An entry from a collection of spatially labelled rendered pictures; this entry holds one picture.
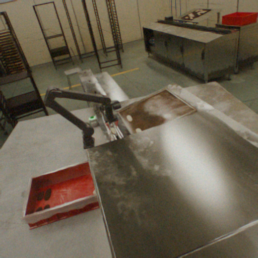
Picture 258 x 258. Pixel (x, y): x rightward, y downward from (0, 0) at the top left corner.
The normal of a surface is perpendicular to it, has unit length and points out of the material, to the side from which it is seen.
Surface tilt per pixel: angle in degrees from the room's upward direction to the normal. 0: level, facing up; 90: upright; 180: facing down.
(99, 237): 0
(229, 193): 0
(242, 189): 0
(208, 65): 90
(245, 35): 90
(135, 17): 90
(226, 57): 90
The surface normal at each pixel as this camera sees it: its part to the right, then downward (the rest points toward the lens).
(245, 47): 0.30, 0.48
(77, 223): -0.17, -0.82
